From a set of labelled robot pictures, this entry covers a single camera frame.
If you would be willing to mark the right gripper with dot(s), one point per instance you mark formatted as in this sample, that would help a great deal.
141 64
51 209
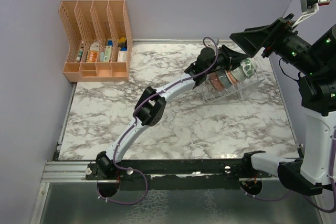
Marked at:
252 39

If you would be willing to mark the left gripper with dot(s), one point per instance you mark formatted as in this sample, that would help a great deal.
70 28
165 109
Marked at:
232 56

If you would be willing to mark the green leaf pattern bowl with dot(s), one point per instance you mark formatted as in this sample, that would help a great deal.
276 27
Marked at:
249 67

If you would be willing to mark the white green patterned bowl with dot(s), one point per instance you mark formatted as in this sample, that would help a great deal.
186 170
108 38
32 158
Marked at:
239 74

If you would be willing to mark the orange white floral bowl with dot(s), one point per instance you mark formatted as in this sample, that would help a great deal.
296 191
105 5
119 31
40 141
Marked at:
231 78

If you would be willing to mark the grey blue bowl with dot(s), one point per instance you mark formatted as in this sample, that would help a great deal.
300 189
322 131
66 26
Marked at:
224 79

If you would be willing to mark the dark floral pink bowl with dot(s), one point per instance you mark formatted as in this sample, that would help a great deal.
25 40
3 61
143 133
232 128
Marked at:
216 82

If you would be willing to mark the white brown lattice bowl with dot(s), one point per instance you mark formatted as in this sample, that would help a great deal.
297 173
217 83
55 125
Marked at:
209 86

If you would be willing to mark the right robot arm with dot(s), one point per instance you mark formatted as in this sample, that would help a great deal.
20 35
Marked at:
313 173

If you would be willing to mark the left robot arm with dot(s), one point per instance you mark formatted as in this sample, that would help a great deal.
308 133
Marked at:
151 105

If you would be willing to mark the clear acrylic dish rack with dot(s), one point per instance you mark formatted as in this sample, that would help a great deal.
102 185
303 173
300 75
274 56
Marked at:
240 91

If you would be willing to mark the blue yellow items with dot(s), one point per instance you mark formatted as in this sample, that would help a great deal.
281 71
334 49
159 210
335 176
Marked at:
122 43

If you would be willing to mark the green white box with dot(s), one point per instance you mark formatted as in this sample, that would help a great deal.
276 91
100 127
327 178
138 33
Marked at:
105 55

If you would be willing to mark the orange plastic file organizer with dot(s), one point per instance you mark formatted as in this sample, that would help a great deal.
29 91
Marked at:
91 20

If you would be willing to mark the orange white box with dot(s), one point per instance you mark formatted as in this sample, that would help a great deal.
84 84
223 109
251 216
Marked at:
93 52

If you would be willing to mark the small bottles in organizer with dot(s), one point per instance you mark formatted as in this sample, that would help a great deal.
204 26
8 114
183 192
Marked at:
80 52

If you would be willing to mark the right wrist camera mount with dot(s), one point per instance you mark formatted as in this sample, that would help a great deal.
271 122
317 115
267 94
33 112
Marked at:
309 8

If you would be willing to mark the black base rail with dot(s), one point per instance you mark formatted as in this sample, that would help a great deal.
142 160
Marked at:
174 174

